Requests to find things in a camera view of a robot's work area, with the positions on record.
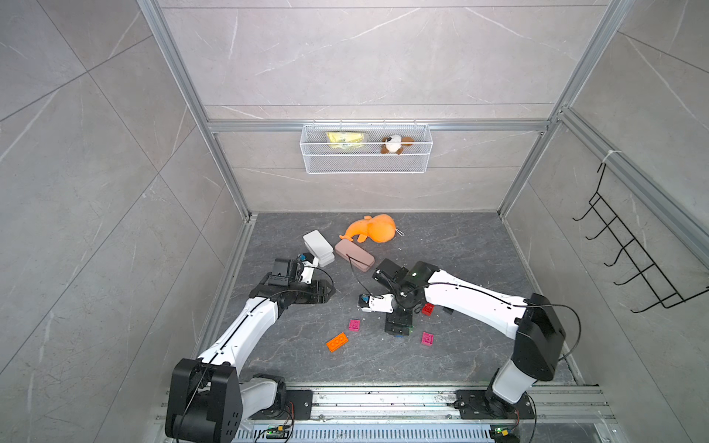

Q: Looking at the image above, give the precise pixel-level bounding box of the red lego brick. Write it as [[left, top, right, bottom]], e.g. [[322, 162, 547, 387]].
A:
[[421, 303, 435, 317]]

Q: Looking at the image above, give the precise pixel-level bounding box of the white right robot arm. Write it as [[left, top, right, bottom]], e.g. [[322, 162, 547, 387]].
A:
[[358, 260, 566, 413]]

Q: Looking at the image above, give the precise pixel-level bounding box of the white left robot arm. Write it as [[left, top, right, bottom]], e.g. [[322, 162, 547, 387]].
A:
[[164, 253, 336, 442]]

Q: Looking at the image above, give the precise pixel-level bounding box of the magenta lego brick right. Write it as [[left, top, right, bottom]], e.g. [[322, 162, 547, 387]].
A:
[[421, 332, 435, 347]]

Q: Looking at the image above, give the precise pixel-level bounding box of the orange lego brick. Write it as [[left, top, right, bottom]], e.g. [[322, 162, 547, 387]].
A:
[[326, 332, 349, 353]]

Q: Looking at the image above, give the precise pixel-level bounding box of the white rectangular box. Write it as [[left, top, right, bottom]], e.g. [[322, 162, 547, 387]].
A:
[[303, 230, 335, 267]]

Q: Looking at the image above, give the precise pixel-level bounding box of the pink rectangular case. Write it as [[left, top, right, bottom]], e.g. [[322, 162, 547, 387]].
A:
[[334, 239, 375, 272]]

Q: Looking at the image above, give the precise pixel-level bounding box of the orange plush whale toy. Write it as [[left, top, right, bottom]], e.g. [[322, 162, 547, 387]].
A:
[[339, 214, 397, 243]]

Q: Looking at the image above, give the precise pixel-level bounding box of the brown white plush toy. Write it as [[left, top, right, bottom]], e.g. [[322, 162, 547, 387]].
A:
[[380, 135, 415, 155]]

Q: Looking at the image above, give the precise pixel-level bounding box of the yellow packet in basket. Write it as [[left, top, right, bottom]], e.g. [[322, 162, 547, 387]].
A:
[[326, 131, 369, 151]]

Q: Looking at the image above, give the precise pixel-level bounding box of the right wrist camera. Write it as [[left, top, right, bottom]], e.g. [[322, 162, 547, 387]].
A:
[[357, 293, 394, 313]]

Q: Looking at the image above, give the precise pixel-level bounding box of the white wire wall basket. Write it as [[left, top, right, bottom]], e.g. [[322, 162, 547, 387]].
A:
[[299, 122, 433, 175]]

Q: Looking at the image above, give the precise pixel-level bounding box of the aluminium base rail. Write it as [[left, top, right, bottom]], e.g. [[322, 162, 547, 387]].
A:
[[162, 382, 627, 442]]

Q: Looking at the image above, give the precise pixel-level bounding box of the black wire hook rack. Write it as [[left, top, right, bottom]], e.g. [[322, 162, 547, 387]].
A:
[[572, 162, 708, 314]]

